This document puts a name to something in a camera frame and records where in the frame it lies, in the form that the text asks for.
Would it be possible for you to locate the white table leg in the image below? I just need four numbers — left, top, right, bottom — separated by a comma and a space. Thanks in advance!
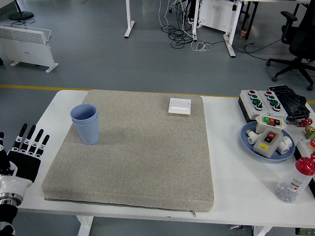
75, 215, 94, 236
253, 225, 274, 236

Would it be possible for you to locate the blue round plate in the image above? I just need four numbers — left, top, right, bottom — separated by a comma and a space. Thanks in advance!
240, 121, 295, 164

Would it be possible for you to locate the white coiled floor cable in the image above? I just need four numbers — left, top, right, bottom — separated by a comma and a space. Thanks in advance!
190, 40, 212, 52

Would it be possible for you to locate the white plastic pipe fitting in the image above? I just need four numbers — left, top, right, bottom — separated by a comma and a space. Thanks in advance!
246, 129, 259, 146
277, 136, 294, 155

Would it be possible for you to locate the long black floor cable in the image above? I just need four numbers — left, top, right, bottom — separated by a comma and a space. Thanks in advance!
209, 38, 284, 61

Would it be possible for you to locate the white panel heater on feet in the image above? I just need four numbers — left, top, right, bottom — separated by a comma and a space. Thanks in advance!
0, 24, 59, 73

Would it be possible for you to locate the white desk leg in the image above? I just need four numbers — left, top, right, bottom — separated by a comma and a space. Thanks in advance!
191, 0, 201, 41
222, 24, 237, 58
124, 0, 135, 38

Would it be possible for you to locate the black floor cable bundle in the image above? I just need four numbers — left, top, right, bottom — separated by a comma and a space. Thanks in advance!
161, 24, 197, 49

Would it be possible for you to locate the black round stand base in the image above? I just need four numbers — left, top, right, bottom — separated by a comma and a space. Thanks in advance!
9, 0, 34, 21

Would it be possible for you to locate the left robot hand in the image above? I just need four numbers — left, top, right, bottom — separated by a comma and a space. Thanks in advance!
0, 123, 51, 196

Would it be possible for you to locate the grey red-black button switch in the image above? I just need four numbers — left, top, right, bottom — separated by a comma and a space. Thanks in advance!
253, 129, 282, 158

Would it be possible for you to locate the brass valve with red handle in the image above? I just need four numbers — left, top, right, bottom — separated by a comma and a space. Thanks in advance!
299, 118, 315, 140

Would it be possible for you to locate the white push-button control box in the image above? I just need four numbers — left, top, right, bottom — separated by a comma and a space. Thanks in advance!
257, 89, 288, 120
238, 89, 271, 123

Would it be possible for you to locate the black office chair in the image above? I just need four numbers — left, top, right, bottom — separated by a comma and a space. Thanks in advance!
266, 0, 315, 91

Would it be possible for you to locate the red mushroom button box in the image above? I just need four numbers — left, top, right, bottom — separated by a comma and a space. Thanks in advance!
294, 139, 315, 163

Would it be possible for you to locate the grey-brown cushion mat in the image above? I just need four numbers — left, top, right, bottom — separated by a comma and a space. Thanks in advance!
41, 89, 215, 212

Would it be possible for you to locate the cream three-button switch box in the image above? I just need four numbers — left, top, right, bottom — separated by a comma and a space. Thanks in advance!
254, 114, 288, 135

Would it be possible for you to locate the white wall switch panel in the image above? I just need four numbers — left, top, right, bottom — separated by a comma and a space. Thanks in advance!
168, 97, 192, 115

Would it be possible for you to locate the black foot pedal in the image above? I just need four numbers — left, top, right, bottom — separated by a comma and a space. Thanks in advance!
267, 85, 311, 121

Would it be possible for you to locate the blue ribbed plastic cup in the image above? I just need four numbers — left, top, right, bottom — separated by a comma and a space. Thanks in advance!
71, 115, 100, 145
70, 103, 98, 123

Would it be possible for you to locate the clear bottle with red cap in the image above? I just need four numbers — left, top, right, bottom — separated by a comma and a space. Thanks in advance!
275, 153, 315, 204

